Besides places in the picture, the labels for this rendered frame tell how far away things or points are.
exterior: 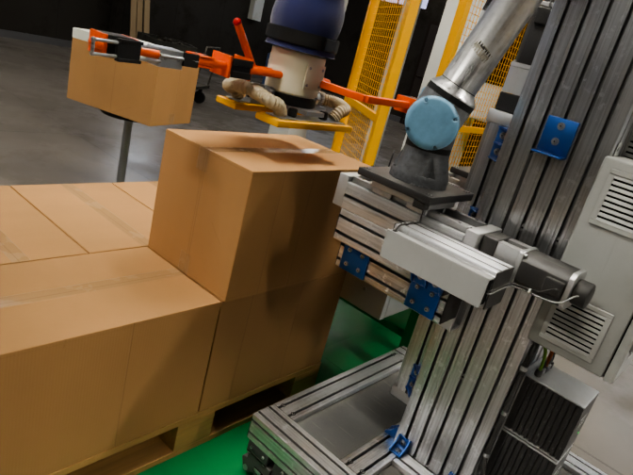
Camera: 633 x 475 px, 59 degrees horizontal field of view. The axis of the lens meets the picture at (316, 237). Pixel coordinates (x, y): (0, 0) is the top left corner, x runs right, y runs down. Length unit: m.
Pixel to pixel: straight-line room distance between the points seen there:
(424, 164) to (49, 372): 1.00
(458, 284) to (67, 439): 1.04
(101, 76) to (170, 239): 1.85
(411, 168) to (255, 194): 0.43
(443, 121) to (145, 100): 2.32
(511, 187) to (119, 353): 1.07
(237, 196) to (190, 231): 0.24
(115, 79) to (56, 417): 2.28
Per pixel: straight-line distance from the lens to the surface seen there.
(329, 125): 1.76
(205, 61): 1.55
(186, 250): 1.75
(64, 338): 1.42
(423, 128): 1.24
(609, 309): 1.41
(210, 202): 1.64
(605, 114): 1.43
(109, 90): 3.48
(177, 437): 1.88
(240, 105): 1.75
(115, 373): 1.56
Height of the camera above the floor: 1.32
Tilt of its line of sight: 19 degrees down
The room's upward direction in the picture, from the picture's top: 15 degrees clockwise
